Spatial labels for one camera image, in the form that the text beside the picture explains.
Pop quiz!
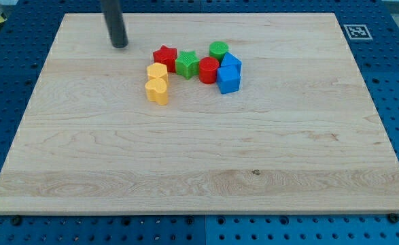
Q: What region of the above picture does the yellow heart block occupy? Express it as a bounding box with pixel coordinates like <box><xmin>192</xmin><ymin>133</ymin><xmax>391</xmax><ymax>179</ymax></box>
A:
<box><xmin>145</xmin><ymin>78</ymin><xmax>169</xmax><ymax>105</ymax></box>

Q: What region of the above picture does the blue cube block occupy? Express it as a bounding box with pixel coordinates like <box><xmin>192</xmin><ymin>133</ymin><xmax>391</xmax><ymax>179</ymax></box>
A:
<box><xmin>216</xmin><ymin>65</ymin><xmax>241</xmax><ymax>94</ymax></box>

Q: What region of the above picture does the red cylinder block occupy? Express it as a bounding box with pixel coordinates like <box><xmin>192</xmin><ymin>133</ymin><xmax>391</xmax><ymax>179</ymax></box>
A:
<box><xmin>198</xmin><ymin>56</ymin><xmax>220</xmax><ymax>84</ymax></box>

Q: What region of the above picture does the green star block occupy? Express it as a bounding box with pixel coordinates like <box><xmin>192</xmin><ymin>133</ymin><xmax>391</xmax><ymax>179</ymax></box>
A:
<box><xmin>175</xmin><ymin>51</ymin><xmax>200</xmax><ymax>80</ymax></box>

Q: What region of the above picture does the yellow pentagon block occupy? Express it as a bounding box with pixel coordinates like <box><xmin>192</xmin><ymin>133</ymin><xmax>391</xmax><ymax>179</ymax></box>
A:
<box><xmin>146</xmin><ymin>63</ymin><xmax>169</xmax><ymax>85</ymax></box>

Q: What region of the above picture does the blue triangular block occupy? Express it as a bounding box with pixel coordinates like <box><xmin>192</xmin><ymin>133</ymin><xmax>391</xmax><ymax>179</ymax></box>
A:
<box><xmin>220</xmin><ymin>52</ymin><xmax>242</xmax><ymax>73</ymax></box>

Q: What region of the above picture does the red star block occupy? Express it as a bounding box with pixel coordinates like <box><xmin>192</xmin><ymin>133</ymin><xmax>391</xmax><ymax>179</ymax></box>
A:
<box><xmin>152</xmin><ymin>45</ymin><xmax>177</xmax><ymax>73</ymax></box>

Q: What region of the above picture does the green cylinder block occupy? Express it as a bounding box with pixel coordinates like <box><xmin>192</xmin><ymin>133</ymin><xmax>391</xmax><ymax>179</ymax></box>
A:
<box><xmin>209</xmin><ymin>41</ymin><xmax>229</xmax><ymax>62</ymax></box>

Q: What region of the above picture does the light wooden board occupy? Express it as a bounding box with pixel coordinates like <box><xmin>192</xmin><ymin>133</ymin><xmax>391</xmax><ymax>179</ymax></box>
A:
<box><xmin>0</xmin><ymin>13</ymin><xmax>399</xmax><ymax>216</ymax></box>

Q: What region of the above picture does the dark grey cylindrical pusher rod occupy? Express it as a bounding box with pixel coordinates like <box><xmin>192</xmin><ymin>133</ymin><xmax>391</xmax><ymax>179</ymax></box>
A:
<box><xmin>100</xmin><ymin>0</ymin><xmax>128</xmax><ymax>48</ymax></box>

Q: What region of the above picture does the white fiducial marker tag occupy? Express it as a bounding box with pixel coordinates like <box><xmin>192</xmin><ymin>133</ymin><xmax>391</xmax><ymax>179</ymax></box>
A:
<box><xmin>344</xmin><ymin>24</ymin><xmax>372</xmax><ymax>41</ymax></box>

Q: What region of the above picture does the black bolt front left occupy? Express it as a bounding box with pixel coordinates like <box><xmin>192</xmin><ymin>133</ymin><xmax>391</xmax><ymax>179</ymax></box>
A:
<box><xmin>10</xmin><ymin>216</ymin><xmax>22</xmax><ymax>226</ymax></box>

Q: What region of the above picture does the black bolt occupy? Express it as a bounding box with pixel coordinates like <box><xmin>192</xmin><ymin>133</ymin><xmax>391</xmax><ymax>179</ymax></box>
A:
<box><xmin>387</xmin><ymin>213</ymin><xmax>399</xmax><ymax>224</ymax></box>
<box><xmin>10</xmin><ymin>216</ymin><xmax>22</xmax><ymax>226</ymax></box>

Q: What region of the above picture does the black bolt front right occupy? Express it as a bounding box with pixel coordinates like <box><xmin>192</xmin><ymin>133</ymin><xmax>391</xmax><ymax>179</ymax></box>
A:
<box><xmin>387</xmin><ymin>213</ymin><xmax>399</xmax><ymax>224</ymax></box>

